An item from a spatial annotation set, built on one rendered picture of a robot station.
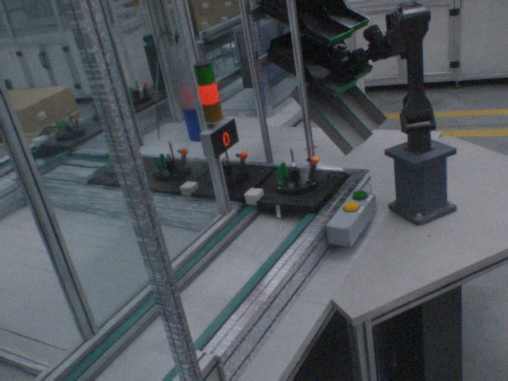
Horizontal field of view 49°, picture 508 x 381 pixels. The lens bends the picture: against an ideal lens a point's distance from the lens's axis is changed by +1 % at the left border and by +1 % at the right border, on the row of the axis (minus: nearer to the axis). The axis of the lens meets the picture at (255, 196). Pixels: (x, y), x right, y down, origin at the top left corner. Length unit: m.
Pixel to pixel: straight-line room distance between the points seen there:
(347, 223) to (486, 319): 1.31
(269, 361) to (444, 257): 0.56
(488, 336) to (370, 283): 1.23
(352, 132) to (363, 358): 0.81
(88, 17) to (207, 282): 0.86
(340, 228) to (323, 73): 0.62
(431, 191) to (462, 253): 0.22
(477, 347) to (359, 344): 1.18
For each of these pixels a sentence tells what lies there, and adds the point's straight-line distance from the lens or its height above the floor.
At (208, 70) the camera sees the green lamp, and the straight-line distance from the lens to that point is 1.50.
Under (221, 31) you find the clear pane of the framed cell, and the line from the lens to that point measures 2.76.
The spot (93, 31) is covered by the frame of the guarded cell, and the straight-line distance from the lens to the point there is 0.78.
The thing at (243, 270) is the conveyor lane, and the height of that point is 0.92.
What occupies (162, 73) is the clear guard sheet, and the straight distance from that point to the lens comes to 1.43.
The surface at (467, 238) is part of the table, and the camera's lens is 1.63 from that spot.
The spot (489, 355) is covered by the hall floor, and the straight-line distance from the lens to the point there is 2.54.
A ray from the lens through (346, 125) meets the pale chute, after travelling 1.96.
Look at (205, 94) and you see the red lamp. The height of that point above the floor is 1.34.
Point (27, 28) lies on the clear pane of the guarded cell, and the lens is 0.73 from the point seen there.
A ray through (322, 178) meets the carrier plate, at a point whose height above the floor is 0.97.
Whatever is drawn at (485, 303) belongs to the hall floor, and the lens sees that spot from 2.80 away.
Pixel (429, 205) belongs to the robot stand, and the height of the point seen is 0.91.
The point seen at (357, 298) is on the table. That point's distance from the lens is 1.42.
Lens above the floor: 1.73
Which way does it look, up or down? 26 degrees down
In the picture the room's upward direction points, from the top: 11 degrees counter-clockwise
